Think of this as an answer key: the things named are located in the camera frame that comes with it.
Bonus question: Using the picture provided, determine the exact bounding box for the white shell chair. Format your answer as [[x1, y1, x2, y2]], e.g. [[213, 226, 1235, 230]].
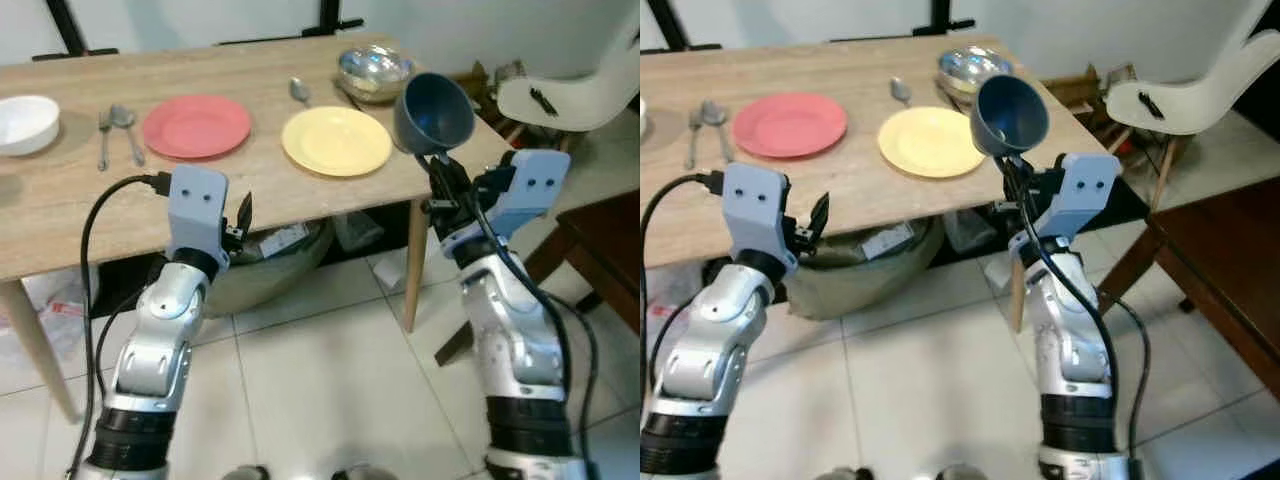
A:
[[496, 12, 641, 137], [1104, 0, 1280, 211]]

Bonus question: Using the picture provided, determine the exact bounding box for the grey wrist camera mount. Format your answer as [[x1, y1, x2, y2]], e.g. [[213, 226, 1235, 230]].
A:
[[1015, 152, 1122, 267], [166, 164, 232, 269], [719, 162, 800, 278], [440, 149, 572, 267]]

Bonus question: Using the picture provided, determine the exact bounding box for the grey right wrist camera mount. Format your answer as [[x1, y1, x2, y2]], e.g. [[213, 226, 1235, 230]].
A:
[[1015, 152, 1122, 267], [440, 149, 572, 267]]

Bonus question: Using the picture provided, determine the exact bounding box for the black exercise stand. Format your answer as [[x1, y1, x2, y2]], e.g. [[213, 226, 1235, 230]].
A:
[[645, 0, 723, 54], [42, 0, 123, 62]]

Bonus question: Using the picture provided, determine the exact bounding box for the steel bowl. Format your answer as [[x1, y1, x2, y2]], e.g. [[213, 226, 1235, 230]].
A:
[[937, 44, 1017, 102], [336, 44, 415, 105]]

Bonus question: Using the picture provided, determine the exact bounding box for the olive green bag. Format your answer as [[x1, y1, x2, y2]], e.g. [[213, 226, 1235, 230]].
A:
[[204, 218, 337, 318], [784, 214, 947, 322]]

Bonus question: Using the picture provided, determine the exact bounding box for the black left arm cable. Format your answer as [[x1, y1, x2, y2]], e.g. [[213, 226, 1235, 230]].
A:
[[64, 171, 173, 480], [640, 171, 727, 401]]

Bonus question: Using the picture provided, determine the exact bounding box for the white bowl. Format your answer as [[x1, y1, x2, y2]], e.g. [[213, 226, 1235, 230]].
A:
[[0, 94, 62, 158]]

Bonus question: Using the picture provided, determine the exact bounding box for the clear plastic bag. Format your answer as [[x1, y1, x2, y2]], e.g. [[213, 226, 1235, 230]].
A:
[[944, 209, 1003, 253], [334, 209, 388, 253]]

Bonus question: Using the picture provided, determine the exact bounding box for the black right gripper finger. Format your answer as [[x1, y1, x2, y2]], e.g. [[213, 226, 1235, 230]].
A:
[[436, 150, 469, 199], [998, 155, 1025, 209], [414, 151, 444, 203], [1016, 155, 1047, 203]]

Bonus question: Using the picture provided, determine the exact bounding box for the yellow plate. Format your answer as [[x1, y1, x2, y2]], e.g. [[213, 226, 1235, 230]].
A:
[[877, 105, 987, 180], [280, 105, 394, 179]]

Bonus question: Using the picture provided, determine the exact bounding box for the light wooden table leg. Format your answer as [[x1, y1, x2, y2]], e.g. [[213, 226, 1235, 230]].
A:
[[1009, 255, 1030, 335], [402, 194, 432, 334], [0, 278, 82, 423]]

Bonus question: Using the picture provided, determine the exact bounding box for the white plastic bag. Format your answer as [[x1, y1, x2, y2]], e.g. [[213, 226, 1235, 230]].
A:
[[0, 268, 103, 363], [644, 294, 693, 353]]

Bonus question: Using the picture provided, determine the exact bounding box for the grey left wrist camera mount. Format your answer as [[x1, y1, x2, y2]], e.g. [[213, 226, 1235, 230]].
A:
[[166, 164, 232, 269], [719, 162, 800, 278]]

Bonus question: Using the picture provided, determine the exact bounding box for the dark blue bowl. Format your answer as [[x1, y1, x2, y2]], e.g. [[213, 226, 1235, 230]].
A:
[[392, 71, 477, 158], [971, 72, 1050, 160]]

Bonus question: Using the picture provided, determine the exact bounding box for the pink plate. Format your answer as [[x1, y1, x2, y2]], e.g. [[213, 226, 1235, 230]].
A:
[[731, 91, 849, 160], [141, 94, 253, 161]]

